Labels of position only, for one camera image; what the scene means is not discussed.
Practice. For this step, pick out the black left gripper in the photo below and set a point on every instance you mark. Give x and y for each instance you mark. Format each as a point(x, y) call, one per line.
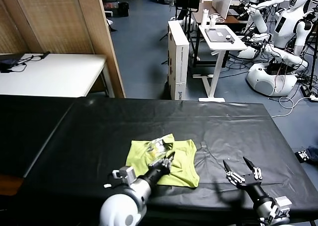
point(156, 176)

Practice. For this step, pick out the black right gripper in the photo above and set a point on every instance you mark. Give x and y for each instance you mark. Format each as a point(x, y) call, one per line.
point(256, 191)

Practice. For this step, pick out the yellow-green t-shirt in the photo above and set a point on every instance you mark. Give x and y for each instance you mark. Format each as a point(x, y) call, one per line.
point(183, 161)

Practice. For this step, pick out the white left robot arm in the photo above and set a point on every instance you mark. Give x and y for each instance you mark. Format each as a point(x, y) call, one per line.
point(119, 208)

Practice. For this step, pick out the white jointed robot arm segment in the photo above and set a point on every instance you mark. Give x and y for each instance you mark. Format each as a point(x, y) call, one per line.
point(285, 55)

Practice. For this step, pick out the white rounded robot base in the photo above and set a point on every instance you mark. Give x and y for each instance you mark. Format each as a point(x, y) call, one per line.
point(263, 83)

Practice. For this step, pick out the black plastic table cover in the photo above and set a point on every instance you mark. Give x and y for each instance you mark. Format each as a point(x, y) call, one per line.
point(174, 116)

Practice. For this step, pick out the black sneaker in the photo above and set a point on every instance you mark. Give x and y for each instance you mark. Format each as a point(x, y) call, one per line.
point(303, 156)

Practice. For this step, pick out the blue jeans leg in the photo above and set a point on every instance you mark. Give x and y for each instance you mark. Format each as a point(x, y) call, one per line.
point(314, 155)

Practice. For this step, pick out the tall white cardboard box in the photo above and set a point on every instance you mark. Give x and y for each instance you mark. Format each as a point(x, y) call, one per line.
point(179, 62)

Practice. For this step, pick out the black power strip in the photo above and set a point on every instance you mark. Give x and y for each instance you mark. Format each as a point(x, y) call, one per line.
point(305, 90)

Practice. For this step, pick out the white robot shell piece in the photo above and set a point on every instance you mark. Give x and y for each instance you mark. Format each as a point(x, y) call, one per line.
point(248, 52)

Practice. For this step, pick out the white height-adjustable side desk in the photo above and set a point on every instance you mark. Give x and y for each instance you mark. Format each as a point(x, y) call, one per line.
point(223, 46)

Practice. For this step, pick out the black tripod pole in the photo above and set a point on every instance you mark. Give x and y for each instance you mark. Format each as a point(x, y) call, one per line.
point(313, 62)

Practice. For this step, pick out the white rectangular table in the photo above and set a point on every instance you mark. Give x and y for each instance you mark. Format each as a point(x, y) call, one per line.
point(62, 74)

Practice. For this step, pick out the small black device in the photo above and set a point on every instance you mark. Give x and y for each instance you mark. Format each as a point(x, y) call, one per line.
point(231, 39)

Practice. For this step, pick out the grey closed laptop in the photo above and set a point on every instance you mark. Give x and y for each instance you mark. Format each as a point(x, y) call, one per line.
point(218, 34)

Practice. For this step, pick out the white humanoid robot with head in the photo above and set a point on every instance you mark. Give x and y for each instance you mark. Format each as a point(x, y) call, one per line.
point(285, 29)

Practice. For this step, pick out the white thermos bottle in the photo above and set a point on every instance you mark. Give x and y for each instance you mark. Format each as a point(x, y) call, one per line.
point(205, 18)

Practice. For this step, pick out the small white desk gadget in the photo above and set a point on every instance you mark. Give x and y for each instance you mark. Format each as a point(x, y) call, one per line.
point(213, 21)

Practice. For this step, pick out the white headless humanoid robot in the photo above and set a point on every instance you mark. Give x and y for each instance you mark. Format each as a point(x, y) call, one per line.
point(258, 20)

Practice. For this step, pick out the brown wooden desk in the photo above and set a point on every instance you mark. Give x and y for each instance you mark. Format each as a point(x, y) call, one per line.
point(231, 20)

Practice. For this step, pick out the black bin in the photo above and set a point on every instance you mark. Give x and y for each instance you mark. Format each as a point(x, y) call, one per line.
point(123, 10)

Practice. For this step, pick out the white curved panel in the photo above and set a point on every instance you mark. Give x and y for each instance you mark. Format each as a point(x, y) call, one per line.
point(223, 2)

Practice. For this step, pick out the wooden partition panel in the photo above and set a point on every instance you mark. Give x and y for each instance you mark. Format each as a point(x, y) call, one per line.
point(62, 17)

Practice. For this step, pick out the black pouch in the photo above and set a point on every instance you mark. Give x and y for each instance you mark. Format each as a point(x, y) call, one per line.
point(8, 62)

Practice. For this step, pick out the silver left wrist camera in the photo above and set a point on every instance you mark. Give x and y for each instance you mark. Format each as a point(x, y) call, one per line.
point(126, 173)

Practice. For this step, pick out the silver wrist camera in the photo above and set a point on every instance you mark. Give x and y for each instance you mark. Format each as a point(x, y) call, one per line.
point(126, 173)
point(283, 206)

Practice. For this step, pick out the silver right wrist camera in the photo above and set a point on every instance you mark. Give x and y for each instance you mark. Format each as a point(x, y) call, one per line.
point(283, 206)

